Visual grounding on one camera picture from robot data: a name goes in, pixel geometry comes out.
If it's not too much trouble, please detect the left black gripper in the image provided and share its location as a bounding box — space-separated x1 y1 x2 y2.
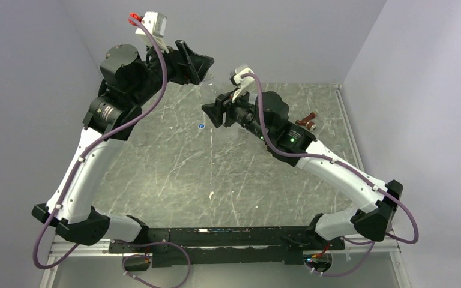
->
131 36 214 107

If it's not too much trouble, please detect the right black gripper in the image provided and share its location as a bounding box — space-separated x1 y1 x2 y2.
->
202 85 272 143

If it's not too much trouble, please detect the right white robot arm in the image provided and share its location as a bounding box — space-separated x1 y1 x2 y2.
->
262 92 403 249

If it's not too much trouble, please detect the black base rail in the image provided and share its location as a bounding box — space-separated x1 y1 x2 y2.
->
109 226 345 268

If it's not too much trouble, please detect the brown pipe fitting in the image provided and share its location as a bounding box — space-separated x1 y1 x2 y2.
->
295 112 316 131

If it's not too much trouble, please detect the clear plastic bottle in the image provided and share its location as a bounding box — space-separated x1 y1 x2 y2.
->
199 71 223 104

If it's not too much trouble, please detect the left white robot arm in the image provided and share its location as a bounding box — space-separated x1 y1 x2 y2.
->
32 40 214 252

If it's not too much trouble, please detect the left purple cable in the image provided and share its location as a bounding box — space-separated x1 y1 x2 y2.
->
32 16 169 270

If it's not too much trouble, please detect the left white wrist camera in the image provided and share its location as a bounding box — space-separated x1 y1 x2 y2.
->
128 11 169 53

